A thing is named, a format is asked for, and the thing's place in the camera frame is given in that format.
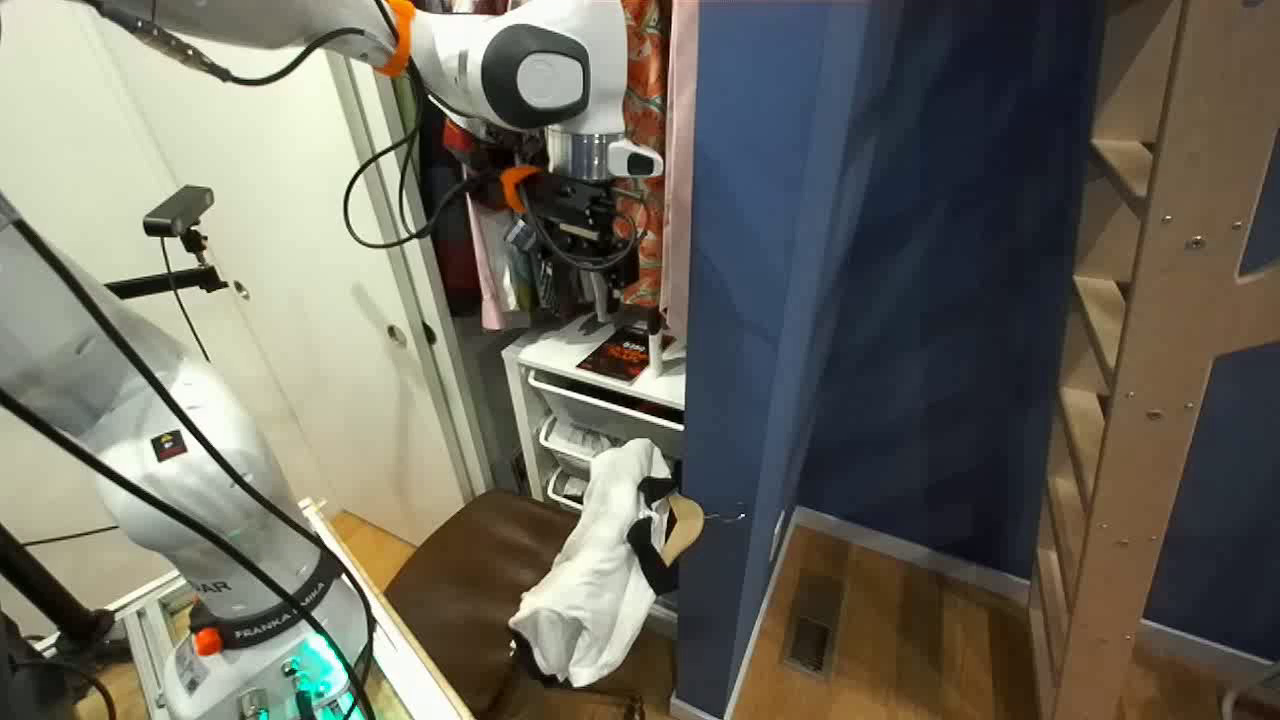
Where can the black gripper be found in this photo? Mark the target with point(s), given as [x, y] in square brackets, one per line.
[575, 223]

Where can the wooden clothes hanger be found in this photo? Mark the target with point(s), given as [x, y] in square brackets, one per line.
[669, 528]

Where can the white t-shirt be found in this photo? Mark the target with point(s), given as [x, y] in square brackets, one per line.
[585, 615]

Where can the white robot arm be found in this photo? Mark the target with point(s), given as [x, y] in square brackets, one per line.
[119, 388]

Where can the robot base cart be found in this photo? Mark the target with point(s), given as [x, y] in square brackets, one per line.
[292, 675]

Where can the watermelon print shirt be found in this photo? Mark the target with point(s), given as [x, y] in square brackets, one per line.
[645, 124]

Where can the dark red book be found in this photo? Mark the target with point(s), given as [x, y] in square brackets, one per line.
[617, 356]

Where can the white drawer unit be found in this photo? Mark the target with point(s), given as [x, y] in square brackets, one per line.
[570, 413]

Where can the white wardrobe door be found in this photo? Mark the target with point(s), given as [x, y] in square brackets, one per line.
[319, 323]

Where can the brown leather chair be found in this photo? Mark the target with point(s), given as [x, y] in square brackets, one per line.
[459, 592]

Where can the floor vent grille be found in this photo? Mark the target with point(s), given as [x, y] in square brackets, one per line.
[813, 621]

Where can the black camera on stand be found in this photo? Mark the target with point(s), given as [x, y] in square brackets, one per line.
[179, 218]

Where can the wooden ladder frame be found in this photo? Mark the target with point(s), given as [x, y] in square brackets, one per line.
[1178, 155]

